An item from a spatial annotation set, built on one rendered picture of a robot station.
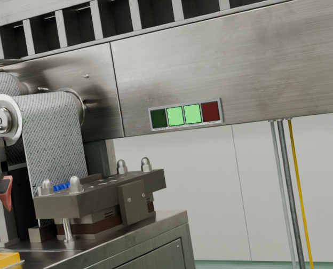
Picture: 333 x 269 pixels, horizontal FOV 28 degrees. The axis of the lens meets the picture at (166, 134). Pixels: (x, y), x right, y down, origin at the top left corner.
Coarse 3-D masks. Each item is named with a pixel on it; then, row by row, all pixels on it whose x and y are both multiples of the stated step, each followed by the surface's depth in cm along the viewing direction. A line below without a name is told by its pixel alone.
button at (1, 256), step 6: (0, 252) 167; (6, 252) 165; (12, 252) 164; (18, 252) 164; (0, 258) 159; (6, 258) 160; (12, 258) 162; (18, 258) 163; (0, 264) 159; (6, 264) 160
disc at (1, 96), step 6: (0, 96) 189; (6, 96) 187; (12, 102) 186; (18, 108) 185; (18, 114) 185; (18, 120) 186; (18, 126) 186; (18, 132) 186; (12, 138) 188; (18, 138) 187; (6, 144) 190; (12, 144) 188
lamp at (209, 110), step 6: (210, 102) 188; (216, 102) 187; (204, 108) 189; (210, 108) 188; (216, 108) 187; (204, 114) 189; (210, 114) 188; (216, 114) 187; (204, 120) 190; (210, 120) 189
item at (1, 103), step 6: (72, 96) 207; (0, 102) 188; (6, 102) 187; (12, 108) 186; (78, 108) 206; (12, 114) 186; (78, 114) 206; (12, 126) 187; (12, 132) 187; (6, 138) 189
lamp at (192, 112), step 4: (184, 108) 193; (188, 108) 192; (192, 108) 192; (196, 108) 191; (188, 112) 192; (192, 112) 192; (196, 112) 191; (188, 116) 193; (192, 116) 192; (196, 116) 191; (200, 116) 190; (188, 120) 193; (192, 120) 192; (196, 120) 191; (200, 120) 191
